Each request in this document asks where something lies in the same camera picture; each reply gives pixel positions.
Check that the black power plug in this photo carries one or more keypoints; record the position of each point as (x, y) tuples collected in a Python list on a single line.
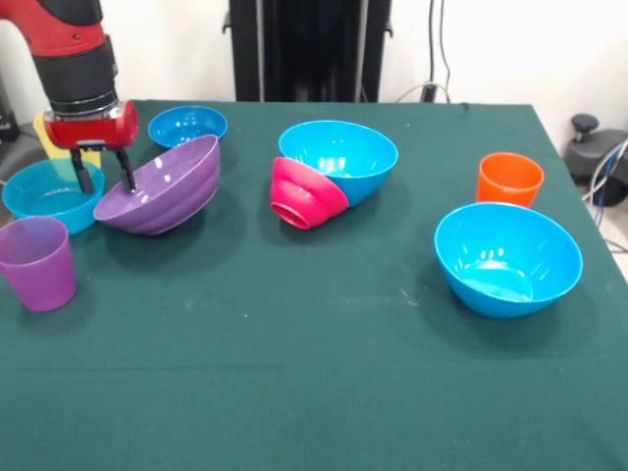
[(430, 92)]

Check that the dark grey chair base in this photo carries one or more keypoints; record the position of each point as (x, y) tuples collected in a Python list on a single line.
[(593, 157)]

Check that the orange cup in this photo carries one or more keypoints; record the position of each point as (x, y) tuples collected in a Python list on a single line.
[(510, 184)]

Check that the yellow cup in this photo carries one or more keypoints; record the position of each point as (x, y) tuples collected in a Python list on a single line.
[(46, 142)]

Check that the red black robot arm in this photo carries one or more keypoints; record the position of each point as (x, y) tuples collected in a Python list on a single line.
[(73, 64)]

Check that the grey padded chair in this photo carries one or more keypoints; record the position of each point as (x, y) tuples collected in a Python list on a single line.
[(19, 142)]

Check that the small dark blue bowl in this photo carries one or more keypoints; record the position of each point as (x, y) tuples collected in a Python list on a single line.
[(181, 125)]

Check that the large blue bowl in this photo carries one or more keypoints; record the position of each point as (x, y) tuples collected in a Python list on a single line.
[(343, 152), (507, 265)]

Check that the translucent light blue bowl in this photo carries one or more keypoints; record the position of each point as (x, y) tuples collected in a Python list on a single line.
[(44, 201)]

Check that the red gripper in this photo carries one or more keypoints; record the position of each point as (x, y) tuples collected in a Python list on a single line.
[(93, 132)]

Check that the wide purple bowl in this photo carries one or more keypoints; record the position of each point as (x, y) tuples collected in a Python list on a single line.
[(167, 191)]

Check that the small red bowl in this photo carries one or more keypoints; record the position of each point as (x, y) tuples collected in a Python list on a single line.
[(314, 196)]

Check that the purple cup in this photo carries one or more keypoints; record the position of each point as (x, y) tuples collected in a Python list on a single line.
[(39, 270)]

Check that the dark green tablecloth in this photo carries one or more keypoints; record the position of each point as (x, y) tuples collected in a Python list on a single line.
[(304, 373)]

